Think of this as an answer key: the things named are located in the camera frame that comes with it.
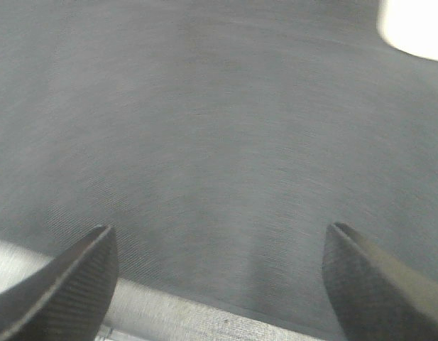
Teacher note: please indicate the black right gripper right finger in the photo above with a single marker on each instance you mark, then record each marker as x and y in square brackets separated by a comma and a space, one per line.
[375, 296]

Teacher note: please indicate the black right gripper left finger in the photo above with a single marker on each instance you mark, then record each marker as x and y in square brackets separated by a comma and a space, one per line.
[69, 297]

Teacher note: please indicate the black table mat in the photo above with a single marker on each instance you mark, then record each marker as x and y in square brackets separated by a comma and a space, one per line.
[219, 139]

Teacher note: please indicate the white box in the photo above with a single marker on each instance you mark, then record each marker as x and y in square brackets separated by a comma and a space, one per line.
[410, 26]

